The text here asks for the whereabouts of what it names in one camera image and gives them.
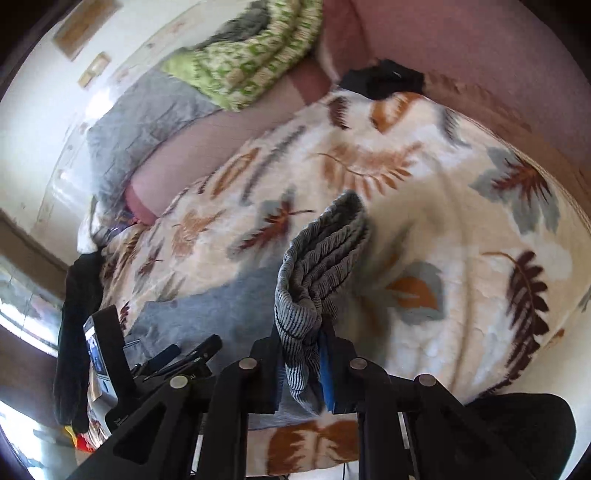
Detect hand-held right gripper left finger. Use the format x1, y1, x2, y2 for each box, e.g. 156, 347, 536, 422
65, 337, 283, 480

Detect window with patterned glass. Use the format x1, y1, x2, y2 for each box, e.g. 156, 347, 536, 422
0, 254, 65, 354

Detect small black cloth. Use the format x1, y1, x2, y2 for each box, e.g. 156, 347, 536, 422
339, 59, 426, 100

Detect grey quilted pillow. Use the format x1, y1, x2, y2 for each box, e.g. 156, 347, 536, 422
85, 69, 222, 208

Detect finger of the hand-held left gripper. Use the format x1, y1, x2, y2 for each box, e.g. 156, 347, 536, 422
148, 343, 182, 370
142, 334, 223, 382

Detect white crumpled cloth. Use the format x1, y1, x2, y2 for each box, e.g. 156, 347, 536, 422
76, 198, 107, 254

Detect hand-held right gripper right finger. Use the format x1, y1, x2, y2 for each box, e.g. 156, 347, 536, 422
318, 323, 541, 480

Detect green patterned cloth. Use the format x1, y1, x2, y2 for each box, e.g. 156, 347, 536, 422
159, 0, 324, 112

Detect leaf print quilted blanket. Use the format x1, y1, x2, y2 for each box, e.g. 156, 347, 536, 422
76, 88, 591, 478

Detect black jacket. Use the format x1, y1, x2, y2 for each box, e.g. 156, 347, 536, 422
53, 251, 109, 435

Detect small wall plate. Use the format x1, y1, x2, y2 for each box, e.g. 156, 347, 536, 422
78, 52, 112, 89

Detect dark grey crumpled cloth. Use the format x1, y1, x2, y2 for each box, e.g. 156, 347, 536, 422
194, 0, 273, 51

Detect purple printed item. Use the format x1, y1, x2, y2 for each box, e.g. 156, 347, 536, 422
104, 210, 139, 241

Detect red and yellow cloth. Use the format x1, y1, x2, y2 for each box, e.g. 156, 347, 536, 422
64, 425, 93, 450

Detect wall picture frame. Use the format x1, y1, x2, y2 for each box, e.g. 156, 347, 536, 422
53, 0, 123, 61

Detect grey-blue denim pants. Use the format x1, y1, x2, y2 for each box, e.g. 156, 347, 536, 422
134, 189, 375, 430

